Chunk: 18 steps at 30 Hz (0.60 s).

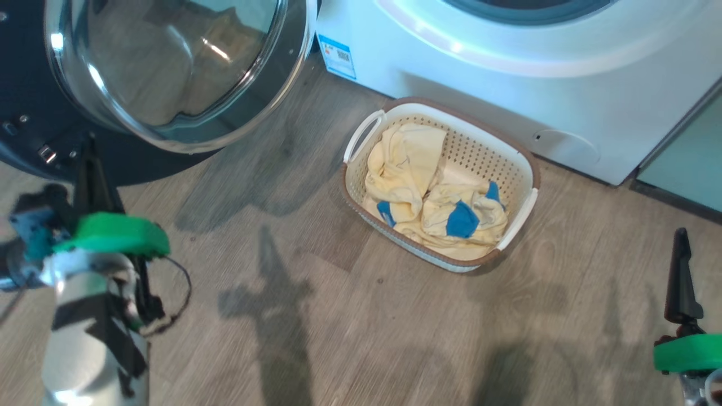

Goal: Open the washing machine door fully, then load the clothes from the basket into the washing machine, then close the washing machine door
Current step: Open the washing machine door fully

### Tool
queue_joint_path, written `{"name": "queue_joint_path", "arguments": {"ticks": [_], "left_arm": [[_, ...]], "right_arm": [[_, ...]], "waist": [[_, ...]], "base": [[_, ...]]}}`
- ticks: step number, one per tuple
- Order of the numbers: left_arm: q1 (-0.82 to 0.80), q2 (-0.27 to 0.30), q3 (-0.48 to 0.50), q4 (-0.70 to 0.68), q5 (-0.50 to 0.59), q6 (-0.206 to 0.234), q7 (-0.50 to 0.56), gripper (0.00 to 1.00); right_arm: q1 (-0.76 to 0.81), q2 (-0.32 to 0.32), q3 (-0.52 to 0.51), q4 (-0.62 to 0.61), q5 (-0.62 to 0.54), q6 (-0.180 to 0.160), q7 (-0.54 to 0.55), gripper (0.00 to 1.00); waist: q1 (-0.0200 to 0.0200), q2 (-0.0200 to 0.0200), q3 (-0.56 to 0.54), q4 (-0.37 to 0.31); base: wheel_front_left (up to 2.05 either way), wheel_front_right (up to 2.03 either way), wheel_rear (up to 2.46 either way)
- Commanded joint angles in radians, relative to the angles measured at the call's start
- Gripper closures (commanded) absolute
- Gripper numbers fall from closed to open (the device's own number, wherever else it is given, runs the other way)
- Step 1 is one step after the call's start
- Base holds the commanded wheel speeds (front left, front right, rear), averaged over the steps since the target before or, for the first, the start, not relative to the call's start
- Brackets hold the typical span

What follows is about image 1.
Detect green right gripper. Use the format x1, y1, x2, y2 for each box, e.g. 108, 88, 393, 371
653, 227, 722, 376

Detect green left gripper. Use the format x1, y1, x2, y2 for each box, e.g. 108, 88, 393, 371
11, 133, 171, 259

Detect round black glass washer door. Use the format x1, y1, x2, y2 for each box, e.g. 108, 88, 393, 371
0, 0, 320, 187

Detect yellow garment with blue patches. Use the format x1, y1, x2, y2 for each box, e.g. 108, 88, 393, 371
377, 180, 508, 261

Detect plain pale yellow garment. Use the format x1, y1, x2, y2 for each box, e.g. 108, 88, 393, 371
364, 123, 447, 222

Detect white front-load washing machine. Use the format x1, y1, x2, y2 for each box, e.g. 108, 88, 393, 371
315, 0, 722, 187

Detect blue plug connector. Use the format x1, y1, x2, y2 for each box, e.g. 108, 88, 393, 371
10, 206, 57, 263

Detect pale green cabinet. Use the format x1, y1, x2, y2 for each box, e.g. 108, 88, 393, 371
636, 79, 722, 216

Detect round drain filter cover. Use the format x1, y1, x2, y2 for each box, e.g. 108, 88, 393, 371
533, 130, 601, 166

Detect cream laundry basket brown rim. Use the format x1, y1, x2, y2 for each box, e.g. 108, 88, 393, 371
340, 97, 541, 274

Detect blue energy label sticker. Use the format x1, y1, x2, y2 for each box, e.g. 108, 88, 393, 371
318, 34, 357, 81

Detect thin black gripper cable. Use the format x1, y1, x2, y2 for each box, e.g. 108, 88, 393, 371
138, 257, 193, 336

